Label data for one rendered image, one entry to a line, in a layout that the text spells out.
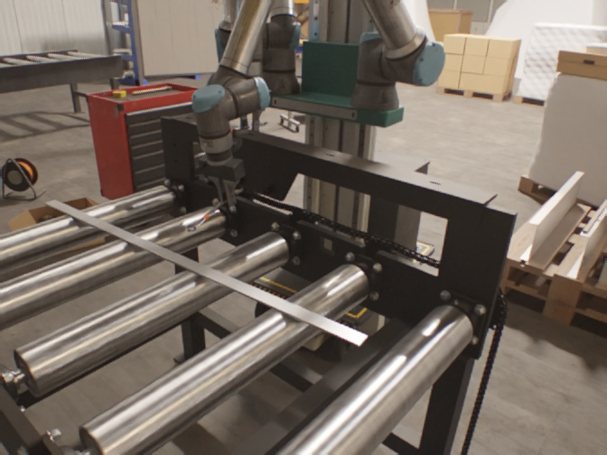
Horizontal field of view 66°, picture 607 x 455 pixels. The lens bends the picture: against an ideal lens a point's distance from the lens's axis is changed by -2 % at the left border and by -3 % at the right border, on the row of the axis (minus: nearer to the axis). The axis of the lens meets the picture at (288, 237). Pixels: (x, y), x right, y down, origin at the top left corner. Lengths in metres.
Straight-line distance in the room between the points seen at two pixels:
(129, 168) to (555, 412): 2.89
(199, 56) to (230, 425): 4.69
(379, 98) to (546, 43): 7.62
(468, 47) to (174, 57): 5.52
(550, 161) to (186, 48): 4.01
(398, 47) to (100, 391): 1.86
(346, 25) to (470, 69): 7.49
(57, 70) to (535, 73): 7.40
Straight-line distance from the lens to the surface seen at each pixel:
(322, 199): 2.40
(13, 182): 4.65
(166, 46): 5.95
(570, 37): 9.30
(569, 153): 4.65
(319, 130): 2.26
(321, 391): 1.14
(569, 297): 2.95
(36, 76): 6.45
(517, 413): 2.39
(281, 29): 1.76
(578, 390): 2.63
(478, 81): 9.57
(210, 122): 1.33
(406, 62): 1.72
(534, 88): 9.46
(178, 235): 1.57
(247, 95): 1.36
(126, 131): 3.48
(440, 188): 1.22
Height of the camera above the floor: 1.58
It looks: 27 degrees down
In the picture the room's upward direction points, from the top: 1 degrees clockwise
